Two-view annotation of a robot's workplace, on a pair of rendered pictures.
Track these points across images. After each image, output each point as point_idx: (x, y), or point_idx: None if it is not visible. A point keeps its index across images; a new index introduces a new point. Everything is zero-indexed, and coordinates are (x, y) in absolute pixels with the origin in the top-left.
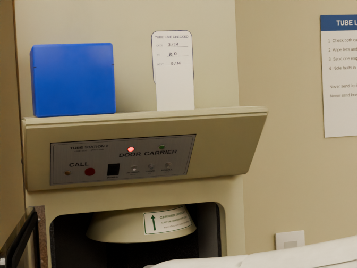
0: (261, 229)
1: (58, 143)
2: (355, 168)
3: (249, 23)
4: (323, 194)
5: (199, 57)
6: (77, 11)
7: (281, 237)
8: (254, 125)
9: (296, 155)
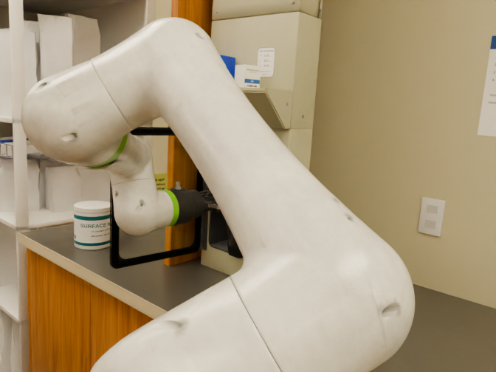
0: (413, 192)
1: None
2: None
3: (430, 43)
4: (468, 178)
5: (277, 62)
6: (231, 38)
7: (426, 201)
8: (263, 98)
9: (450, 144)
